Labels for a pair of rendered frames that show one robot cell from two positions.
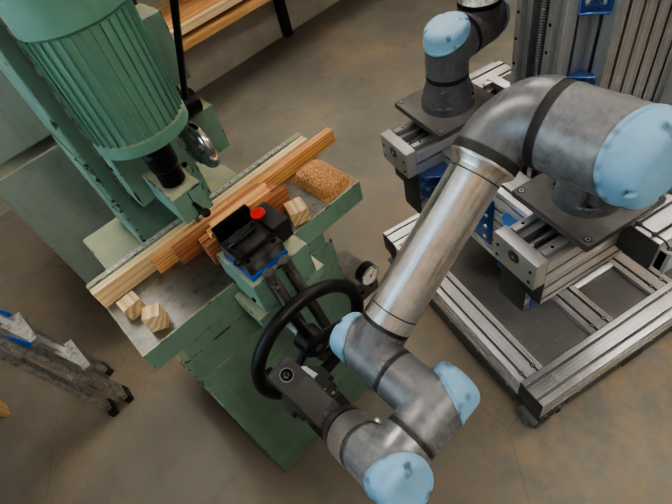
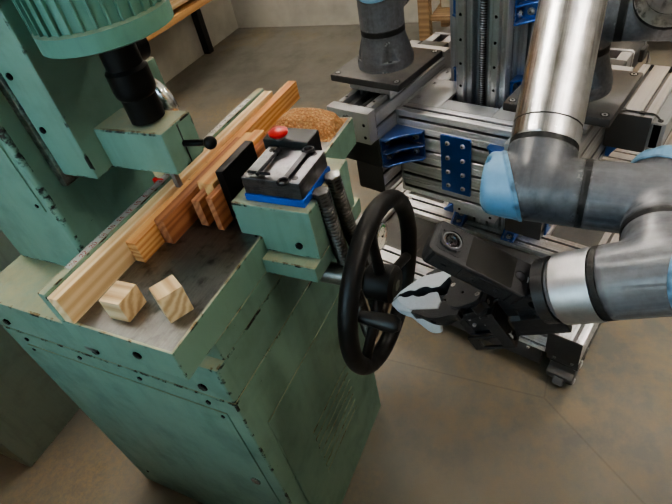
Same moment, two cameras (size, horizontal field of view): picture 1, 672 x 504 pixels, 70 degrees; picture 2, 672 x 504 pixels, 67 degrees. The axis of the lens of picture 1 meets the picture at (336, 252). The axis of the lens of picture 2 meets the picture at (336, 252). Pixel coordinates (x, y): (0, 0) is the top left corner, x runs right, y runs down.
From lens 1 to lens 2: 0.50 m
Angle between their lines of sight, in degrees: 21
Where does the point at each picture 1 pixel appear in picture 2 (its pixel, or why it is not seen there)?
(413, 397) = (648, 183)
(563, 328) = not seen: hidden behind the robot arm
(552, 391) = (581, 329)
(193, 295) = (209, 267)
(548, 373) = not seen: hidden behind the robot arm
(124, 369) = not seen: outside the picture
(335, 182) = (330, 119)
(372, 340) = (551, 153)
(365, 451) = (641, 252)
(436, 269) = (592, 50)
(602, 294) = (571, 233)
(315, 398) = (498, 261)
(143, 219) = (83, 220)
